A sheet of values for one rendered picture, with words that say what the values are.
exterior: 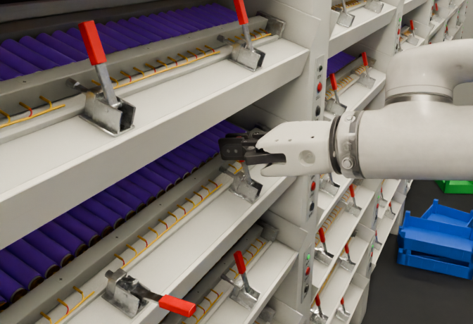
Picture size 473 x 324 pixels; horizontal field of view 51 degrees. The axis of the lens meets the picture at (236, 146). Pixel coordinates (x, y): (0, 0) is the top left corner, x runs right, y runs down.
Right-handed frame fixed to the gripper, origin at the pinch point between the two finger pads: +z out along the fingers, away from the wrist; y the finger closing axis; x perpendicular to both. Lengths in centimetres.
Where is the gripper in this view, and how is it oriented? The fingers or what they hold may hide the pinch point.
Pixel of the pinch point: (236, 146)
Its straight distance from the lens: 69.8
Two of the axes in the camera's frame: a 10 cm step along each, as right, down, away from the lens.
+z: -8.7, 0.1, 5.0
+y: 4.7, -3.3, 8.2
